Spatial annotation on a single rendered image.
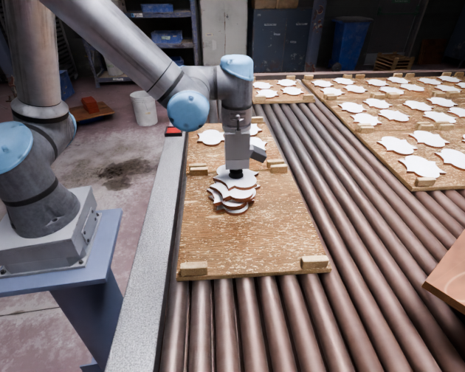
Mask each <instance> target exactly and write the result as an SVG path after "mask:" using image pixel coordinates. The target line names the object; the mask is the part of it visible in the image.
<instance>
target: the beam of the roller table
mask: <svg viewBox="0 0 465 372"><path fill-rule="evenodd" d="M186 142H187V132H186V131H183V134H182V137H166V138H165V143H164V146H163V149H162V154H161V157H160V161H159V165H158V168H157V172H156V177H155V180H154V185H153V188H152V191H151V196H150V199H149V203H148V208H147V210H146V214H145V219H144V222H143V225H142V230H141V233H140V237H139V241H138V245H137V250H136V253H135V256H134V261H133V264H132V267H131V272H130V275H129V279H128V284H127V286H126V290H125V295H124V298H123V303H122V306H121V309H120V315H119V317H118V321H117V326H116V329H115V332H114V337H113V340H112V344H111V348H110V351H109V355H108V360H107V363H106V368H105V371H104V372H158V370H159V358H160V352H161V346H162V335H163V328H164V321H165V310H166V304H167V298H168V286H169V280H170V273H171V262H172V256H173V244H174V238H175V232H176V220H177V214H178V208H179V196H180V190H181V183H182V172H183V166H184V159H185V148H186Z"/></svg>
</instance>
